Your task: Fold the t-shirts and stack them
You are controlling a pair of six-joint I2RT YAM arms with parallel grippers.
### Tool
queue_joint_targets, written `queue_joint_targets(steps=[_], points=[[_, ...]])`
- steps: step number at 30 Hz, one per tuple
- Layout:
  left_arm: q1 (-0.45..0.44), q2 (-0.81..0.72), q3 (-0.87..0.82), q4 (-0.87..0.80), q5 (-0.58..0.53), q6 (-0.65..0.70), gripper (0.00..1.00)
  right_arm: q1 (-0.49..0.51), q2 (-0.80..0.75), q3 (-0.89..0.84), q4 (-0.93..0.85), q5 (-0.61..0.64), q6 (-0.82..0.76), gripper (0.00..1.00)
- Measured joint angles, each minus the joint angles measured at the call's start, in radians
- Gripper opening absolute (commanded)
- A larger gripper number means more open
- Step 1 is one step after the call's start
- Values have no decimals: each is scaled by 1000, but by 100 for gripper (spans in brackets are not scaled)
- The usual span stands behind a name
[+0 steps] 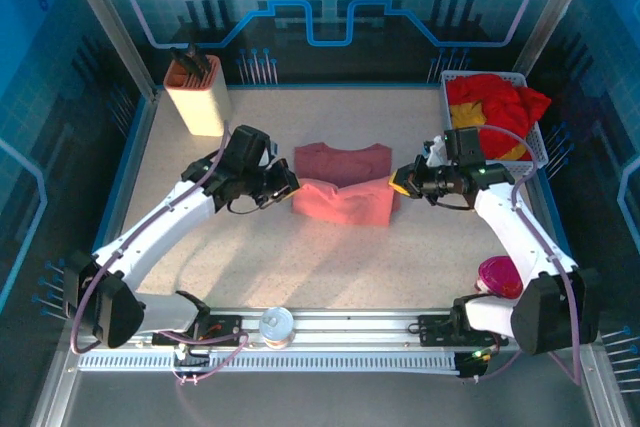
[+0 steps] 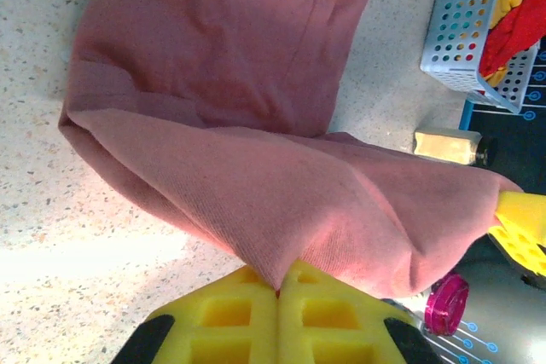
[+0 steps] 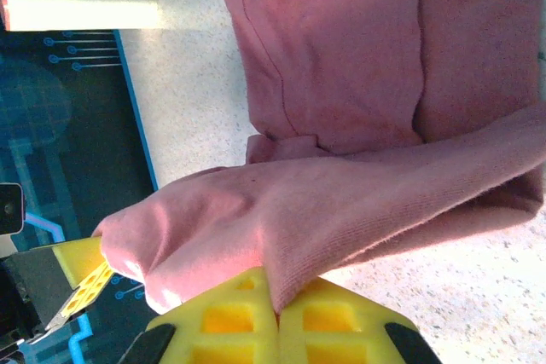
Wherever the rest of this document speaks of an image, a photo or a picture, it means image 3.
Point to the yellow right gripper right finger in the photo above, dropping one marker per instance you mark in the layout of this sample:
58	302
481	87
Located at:
332	330

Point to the dark circuit-print mat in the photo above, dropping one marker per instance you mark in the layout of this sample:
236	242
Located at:
85	134

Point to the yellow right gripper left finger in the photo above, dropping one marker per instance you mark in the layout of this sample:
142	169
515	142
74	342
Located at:
230	330

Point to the pink t-shirt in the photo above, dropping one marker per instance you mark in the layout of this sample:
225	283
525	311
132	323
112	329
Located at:
341	82

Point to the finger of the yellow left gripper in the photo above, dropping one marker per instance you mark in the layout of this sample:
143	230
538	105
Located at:
91	285
79	255

